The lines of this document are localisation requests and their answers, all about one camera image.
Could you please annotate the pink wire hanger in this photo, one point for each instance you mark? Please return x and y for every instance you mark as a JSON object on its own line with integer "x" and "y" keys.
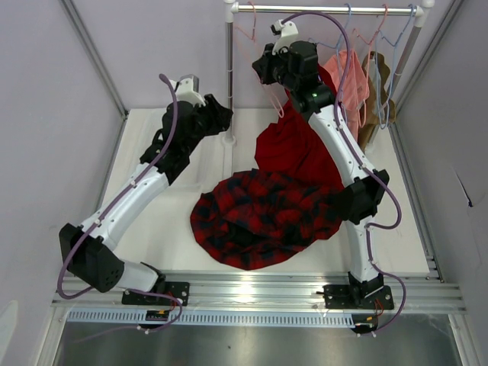
{"x": 271, "y": 96}
{"x": 367, "y": 59}

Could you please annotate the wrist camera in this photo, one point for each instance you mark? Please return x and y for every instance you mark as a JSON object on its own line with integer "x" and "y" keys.
{"x": 187, "y": 89}
{"x": 287, "y": 33}

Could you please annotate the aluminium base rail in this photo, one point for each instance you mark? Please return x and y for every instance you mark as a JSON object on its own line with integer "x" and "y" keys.
{"x": 243, "y": 291}

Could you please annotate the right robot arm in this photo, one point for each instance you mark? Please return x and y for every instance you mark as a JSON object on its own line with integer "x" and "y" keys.
{"x": 295, "y": 67}

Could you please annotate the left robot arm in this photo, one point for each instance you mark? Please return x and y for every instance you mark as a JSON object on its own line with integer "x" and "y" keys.
{"x": 88, "y": 249}

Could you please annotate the pink hanging garment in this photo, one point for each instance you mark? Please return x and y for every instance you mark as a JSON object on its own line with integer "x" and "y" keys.
{"x": 355, "y": 90}

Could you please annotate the slotted cable duct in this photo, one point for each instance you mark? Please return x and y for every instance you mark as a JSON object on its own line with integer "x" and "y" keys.
{"x": 214, "y": 318}

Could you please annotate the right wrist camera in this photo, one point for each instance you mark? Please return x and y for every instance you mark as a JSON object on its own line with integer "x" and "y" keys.
{"x": 287, "y": 33}

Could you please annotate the blue wire hanger right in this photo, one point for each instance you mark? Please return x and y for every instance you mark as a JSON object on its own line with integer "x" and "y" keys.
{"x": 396, "y": 67}

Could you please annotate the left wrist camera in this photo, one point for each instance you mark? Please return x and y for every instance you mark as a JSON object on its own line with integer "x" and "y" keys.
{"x": 187, "y": 89}

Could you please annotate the silver clothes rack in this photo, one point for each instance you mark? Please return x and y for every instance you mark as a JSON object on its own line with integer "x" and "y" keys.
{"x": 417, "y": 13}

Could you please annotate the red hanging garment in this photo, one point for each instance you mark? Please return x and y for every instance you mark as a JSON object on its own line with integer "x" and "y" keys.
{"x": 290, "y": 146}

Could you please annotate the brown hanging garment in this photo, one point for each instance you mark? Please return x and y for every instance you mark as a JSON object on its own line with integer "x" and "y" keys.
{"x": 377, "y": 104}

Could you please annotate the red plaid skirt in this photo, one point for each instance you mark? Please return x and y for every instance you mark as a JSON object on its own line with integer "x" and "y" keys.
{"x": 257, "y": 219}

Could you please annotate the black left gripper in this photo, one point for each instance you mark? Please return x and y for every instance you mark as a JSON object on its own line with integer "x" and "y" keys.
{"x": 219, "y": 117}

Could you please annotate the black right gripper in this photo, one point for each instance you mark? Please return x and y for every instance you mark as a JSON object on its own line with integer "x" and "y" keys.
{"x": 269, "y": 66}

